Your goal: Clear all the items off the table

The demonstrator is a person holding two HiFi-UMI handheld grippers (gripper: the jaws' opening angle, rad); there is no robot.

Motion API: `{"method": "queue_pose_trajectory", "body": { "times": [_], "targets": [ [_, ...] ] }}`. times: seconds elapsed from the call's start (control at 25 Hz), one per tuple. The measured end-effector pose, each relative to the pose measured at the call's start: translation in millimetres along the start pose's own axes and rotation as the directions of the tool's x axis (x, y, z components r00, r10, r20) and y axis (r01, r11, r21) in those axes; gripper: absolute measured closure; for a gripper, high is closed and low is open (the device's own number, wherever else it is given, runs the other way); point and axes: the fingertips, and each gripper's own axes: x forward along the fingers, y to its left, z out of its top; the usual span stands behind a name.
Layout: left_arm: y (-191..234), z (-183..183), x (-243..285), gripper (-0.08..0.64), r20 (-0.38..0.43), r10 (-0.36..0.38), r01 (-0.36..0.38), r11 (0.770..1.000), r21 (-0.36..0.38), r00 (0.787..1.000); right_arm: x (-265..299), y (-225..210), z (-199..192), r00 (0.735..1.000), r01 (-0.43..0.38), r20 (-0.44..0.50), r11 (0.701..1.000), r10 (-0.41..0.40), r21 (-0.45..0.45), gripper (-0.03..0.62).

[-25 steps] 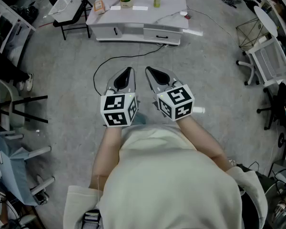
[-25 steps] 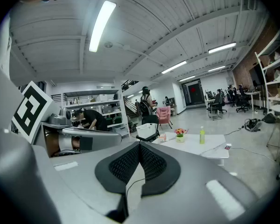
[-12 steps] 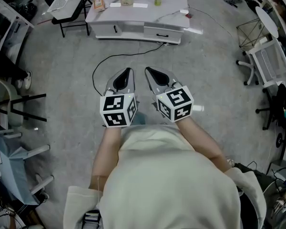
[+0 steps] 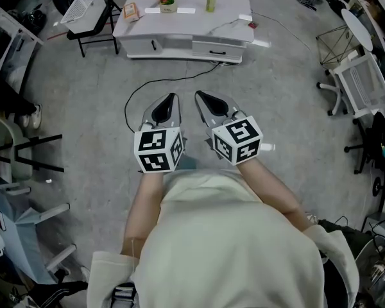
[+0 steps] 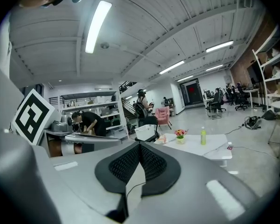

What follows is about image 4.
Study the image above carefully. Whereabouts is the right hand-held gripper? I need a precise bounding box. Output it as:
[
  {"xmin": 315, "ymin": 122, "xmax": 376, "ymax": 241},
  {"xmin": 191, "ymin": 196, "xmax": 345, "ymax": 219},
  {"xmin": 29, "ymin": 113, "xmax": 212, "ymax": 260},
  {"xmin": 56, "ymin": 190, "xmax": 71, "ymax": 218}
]
[{"xmin": 194, "ymin": 90, "xmax": 264, "ymax": 167}]

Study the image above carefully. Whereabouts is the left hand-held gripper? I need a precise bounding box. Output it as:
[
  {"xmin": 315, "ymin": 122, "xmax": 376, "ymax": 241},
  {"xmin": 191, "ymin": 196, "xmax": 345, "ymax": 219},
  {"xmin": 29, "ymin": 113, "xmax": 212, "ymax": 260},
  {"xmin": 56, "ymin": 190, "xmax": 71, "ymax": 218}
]
[{"xmin": 133, "ymin": 92, "xmax": 185, "ymax": 175}]

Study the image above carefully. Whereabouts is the orange box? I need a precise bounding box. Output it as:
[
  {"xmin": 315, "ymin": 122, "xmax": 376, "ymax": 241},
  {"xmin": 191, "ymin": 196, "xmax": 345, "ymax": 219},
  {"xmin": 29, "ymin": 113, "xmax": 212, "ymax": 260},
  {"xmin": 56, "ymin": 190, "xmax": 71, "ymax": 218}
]
[{"xmin": 123, "ymin": 2, "xmax": 141, "ymax": 22}]

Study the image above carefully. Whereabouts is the person's left forearm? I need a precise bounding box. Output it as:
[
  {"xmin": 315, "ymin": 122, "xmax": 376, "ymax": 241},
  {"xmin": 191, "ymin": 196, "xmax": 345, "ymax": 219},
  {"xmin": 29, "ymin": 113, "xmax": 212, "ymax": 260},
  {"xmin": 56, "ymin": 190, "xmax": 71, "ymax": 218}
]
[{"xmin": 121, "ymin": 171, "xmax": 165, "ymax": 257}]

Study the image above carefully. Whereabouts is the person's right forearm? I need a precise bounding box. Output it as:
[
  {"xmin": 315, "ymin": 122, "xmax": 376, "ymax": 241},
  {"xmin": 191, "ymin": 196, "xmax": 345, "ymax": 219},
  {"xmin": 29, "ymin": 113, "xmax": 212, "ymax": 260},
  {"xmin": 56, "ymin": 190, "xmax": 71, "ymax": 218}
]
[{"xmin": 235, "ymin": 157, "xmax": 312, "ymax": 234}]

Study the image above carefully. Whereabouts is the white marble table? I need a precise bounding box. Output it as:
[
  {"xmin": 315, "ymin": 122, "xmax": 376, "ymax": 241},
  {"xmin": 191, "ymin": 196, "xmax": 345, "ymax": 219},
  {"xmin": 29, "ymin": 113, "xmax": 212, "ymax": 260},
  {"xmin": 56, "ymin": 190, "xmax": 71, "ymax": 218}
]
[{"xmin": 112, "ymin": 0, "xmax": 255, "ymax": 65}]

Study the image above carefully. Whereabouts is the black folding chair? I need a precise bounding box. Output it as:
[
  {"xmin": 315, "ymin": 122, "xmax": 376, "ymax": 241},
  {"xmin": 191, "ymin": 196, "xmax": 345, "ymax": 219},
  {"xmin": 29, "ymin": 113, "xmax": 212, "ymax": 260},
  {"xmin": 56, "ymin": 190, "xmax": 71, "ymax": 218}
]
[{"xmin": 66, "ymin": 0, "xmax": 123, "ymax": 58}]

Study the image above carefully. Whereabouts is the white plastic basket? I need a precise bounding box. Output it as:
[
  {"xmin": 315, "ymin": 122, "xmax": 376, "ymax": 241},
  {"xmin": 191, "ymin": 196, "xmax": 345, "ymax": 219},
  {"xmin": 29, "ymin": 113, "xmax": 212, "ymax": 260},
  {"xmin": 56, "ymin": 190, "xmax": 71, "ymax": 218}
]
[{"xmin": 60, "ymin": 0, "xmax": 112, "ymax": 35}]

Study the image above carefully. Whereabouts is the person's white shirt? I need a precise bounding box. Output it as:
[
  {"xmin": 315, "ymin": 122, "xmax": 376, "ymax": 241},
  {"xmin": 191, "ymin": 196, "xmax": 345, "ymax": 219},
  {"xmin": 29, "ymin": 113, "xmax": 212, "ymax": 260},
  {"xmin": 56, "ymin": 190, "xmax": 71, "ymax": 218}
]
[{"xmin": 87, "ymin": 168, "xmax": 361, "ymax": 308}]

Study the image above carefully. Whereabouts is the white mesh office chair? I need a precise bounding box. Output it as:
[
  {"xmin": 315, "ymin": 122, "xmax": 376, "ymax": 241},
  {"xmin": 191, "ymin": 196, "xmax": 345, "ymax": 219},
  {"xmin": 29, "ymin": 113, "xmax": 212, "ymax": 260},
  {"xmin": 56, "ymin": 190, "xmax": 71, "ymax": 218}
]
[{"xmin": 316, "ymin": 52, "xmax": 385, "ymax": 119}]

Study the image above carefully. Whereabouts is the pale green chair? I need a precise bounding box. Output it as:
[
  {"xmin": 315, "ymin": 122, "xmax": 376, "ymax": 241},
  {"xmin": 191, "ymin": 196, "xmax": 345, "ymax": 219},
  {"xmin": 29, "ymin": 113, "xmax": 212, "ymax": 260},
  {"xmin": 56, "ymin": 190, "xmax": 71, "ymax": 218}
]
[{"xmin": 0, "ymin": 113, "xmax": 65, "ymax": 183}]

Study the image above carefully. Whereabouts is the round white side table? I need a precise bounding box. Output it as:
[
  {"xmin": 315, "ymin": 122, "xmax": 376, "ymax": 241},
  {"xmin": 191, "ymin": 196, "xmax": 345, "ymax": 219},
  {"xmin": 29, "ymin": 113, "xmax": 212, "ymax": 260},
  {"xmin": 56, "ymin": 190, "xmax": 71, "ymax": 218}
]
[{"xmin": 340, "ymin": 8, "xmax": 374, "ymax": 53}]

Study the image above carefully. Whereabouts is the black office chair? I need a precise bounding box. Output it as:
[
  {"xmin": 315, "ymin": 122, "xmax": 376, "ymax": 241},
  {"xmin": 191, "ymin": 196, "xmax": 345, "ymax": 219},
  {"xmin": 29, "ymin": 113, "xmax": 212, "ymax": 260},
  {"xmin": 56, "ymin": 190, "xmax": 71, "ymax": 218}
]
[{"xmin": 343, "ymin": 110, "xmax": 385, "ymax": 175}]

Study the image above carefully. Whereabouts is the white chair base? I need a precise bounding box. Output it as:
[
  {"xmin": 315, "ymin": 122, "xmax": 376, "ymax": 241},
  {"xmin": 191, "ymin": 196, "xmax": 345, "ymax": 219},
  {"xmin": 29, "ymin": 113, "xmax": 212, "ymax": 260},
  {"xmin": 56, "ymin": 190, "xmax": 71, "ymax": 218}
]
[{"xmin": 0, "ymin": 184, "xmax": 77, "ymax": 286}]

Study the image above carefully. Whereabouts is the white shelf unit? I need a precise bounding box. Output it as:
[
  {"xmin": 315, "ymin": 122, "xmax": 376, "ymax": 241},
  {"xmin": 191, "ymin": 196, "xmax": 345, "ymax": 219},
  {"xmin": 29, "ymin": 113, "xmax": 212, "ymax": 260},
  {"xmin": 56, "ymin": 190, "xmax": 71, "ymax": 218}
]
[{"xmin": 0, "ymin": 0, "xmax": 45, "ymax": 77}]

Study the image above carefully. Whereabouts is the black floor cable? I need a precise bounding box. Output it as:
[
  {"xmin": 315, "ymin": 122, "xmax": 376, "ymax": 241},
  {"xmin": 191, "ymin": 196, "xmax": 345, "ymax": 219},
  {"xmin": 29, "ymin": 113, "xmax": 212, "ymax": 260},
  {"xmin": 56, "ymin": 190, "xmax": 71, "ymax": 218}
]
[{"xmin": 124, "ymin": 60, "xmax": 226, "ymax": 133}]

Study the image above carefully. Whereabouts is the thin grey floor cable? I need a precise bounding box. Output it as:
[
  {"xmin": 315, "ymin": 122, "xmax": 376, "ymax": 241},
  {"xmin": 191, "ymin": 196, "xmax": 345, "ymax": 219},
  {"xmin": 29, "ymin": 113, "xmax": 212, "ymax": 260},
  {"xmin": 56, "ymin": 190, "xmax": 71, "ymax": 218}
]
[{"xmin": 250, "ymin": 10, "xmax": 316, "ymax": 55}]

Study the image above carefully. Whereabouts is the gold wire frame stand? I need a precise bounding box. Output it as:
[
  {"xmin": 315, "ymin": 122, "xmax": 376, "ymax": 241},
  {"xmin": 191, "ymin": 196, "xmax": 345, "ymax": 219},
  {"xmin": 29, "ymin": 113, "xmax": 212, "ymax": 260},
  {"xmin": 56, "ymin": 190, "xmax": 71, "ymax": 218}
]
[{"xmin": 316, "ymin": 24, "xmax": 361, "ymax": 66}]

